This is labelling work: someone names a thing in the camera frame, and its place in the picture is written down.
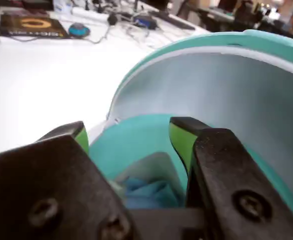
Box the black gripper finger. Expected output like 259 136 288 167
0 120 137 240
169 116 293 240

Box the teal whale-shaped trash bin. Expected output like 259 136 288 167
87 29 293 240

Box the blue crumpled cloth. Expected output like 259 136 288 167
122 177 186 209

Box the blue computer mouse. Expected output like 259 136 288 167
68 22 91 38

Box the black power adapter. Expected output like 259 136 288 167
107 13 119 26

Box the blue black electronic device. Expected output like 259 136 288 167
133 14 159 30

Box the grey mouse cable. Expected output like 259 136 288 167
86 24 112 45

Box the black book gold ring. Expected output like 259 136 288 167
0 13 71 40

